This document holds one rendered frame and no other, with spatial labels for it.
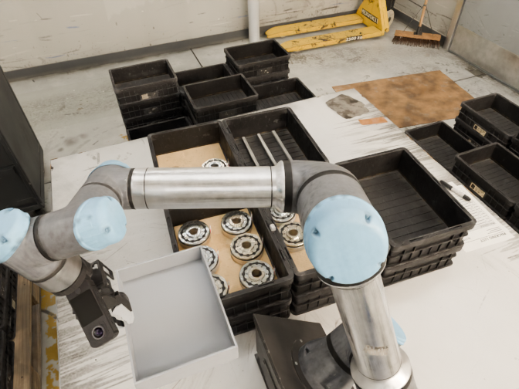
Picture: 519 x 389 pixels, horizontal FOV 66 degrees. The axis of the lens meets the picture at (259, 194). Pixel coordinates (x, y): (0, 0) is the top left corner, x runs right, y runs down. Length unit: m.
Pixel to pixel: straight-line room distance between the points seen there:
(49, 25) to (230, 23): 1.73
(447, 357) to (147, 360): 0.85
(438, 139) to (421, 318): 1.68
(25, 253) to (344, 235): 0.46
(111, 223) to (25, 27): 3.79
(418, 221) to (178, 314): 0.88
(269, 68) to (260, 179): 2.23
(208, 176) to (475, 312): 1.03
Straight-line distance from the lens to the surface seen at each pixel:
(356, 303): 0.68
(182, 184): 0.70
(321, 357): 1.02
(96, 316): 0.77
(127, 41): 4.39
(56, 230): 0.64
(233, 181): 0.69
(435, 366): 1.33
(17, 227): 0.66
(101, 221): 0.61
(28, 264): 0.69
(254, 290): 1.08
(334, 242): 0.57
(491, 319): 1.47
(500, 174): 2.54
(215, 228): 1.35
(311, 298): 1.26
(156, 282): 0.99
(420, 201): 1.53
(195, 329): 0.91
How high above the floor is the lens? 1.85
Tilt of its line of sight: 45 degrees down
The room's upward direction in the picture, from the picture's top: 1 degrees counter-clockwise
